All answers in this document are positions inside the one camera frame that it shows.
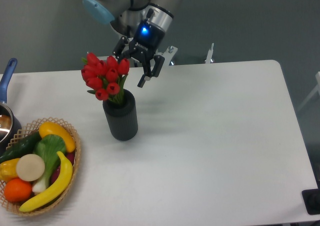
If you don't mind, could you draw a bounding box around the woven wicker basket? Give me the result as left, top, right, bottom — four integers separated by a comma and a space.
0, 117, 81, 217

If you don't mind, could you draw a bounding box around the dark grey ribbed vase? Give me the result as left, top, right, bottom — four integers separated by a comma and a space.
102, 89, 138, 141

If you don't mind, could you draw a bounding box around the green cucumber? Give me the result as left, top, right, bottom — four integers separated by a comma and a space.
0, 131, 42, 163

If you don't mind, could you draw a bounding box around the yellow banana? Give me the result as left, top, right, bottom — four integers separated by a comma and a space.
19, 151, 73, 213

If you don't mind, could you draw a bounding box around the orange fruit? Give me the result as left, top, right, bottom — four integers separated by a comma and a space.
4, 178, 32, 203

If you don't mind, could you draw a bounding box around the yellow bell pepper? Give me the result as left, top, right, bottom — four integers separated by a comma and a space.
0, 158, 20, 182

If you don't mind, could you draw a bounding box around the green bok choy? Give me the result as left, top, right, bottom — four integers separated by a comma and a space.
32, 134, 66, 195

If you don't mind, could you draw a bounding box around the blue handled saucepan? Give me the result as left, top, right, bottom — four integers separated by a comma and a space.
0, 58, 22, 155

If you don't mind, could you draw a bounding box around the yellow squash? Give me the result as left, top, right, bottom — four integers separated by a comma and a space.
38, 121, 76, 153

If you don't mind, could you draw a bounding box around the beige round disc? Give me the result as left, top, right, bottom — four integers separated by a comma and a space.
16, 154, 45, 182

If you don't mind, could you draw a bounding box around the black device at table edge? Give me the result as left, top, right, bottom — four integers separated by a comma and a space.
301, 188, 320, 215

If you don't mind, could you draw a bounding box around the red tulip bouquet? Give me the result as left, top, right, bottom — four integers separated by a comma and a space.
81, 52, 130, 106

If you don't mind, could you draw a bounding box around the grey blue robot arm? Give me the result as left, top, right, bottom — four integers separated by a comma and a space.
82, 0, 183, 88

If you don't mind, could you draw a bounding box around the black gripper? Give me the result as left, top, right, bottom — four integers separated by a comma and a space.
112, 21, 165, 88

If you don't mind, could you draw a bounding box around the white frame at right edge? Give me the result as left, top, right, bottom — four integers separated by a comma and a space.
297, 71, 320, 114

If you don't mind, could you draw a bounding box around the purple red vegetable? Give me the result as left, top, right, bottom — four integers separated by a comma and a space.
50, 152, 75, 185

